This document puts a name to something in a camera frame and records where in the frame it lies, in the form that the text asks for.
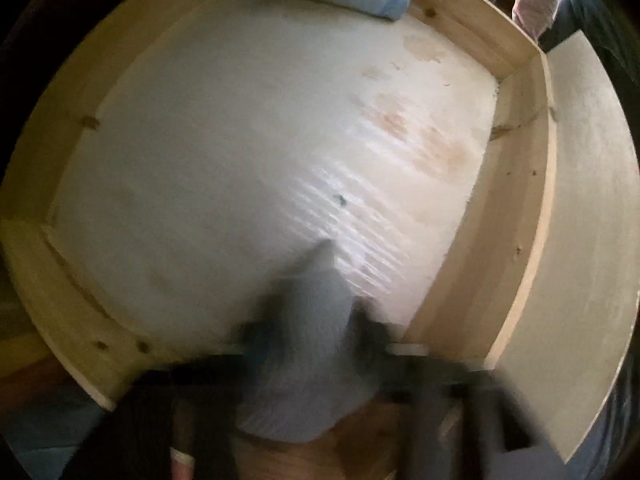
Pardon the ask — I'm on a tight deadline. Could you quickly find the blue checked cloth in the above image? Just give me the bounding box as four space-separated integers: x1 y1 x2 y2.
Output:
10 390 116 480

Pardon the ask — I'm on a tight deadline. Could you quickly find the grey underwear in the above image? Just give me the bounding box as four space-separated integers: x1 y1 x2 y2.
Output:
235 239 383 443

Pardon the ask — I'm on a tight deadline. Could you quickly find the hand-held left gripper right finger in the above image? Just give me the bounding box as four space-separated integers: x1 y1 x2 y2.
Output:
350 305 551 480

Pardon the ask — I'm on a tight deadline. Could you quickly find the wooden drawer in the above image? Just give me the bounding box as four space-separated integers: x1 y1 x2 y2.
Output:
0 0 640 466

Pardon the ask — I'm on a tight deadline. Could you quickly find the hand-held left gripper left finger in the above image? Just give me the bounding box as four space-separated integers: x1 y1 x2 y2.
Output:
62 322 266 480

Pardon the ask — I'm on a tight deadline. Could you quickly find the wooden nightstand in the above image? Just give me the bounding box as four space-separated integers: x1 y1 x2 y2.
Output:
0 260 416 480

